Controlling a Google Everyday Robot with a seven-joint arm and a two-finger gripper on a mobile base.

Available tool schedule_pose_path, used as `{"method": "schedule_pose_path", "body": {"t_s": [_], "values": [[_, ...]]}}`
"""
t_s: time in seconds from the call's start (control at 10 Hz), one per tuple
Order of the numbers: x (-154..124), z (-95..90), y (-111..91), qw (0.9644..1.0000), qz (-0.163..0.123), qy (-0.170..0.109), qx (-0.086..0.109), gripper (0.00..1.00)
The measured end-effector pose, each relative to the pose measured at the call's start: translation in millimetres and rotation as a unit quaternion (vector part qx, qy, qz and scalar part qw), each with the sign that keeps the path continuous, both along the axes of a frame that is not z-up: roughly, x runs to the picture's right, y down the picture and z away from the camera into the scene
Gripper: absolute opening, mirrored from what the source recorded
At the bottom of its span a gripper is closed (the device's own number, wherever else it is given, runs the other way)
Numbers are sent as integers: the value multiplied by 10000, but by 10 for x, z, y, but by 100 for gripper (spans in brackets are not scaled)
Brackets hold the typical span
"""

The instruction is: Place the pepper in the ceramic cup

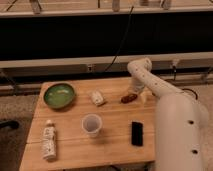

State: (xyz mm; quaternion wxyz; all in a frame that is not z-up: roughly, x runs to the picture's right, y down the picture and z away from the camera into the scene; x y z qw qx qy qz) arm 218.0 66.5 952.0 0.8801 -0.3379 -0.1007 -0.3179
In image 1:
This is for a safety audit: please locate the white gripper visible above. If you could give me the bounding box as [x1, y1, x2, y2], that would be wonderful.
[131, 77, 147, 103]

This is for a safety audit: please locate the dark red pepper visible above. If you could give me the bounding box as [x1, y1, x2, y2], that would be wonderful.
[121, 94, 137, 104]

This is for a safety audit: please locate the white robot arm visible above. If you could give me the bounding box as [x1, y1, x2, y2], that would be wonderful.
[127, 58, 209, 171]

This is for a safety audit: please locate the black rectangular block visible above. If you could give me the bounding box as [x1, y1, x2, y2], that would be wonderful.
[131, 122, 143, 146]

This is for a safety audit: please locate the small white cloth object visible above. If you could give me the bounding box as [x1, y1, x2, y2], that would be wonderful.
[90, 91, 106, 106]

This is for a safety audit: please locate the wooden table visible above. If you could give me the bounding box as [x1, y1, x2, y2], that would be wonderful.
[20, 78, 156, 171]

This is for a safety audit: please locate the green bowl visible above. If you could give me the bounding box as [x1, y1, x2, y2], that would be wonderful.
[43, 83, 76, 109]

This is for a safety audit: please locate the white patterned bottle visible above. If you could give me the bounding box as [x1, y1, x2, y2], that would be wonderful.
[42, 120, 56, 160]

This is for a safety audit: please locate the dark object at left edge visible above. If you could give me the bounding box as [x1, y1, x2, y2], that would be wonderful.
[0, 120, 19, 129]

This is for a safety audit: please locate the black cable on floor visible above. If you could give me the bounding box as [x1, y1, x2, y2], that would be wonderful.
[182, 87, 199, 101]

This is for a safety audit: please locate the black hanging cable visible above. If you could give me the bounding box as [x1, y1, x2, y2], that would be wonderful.
[103, 4, 136, 73]

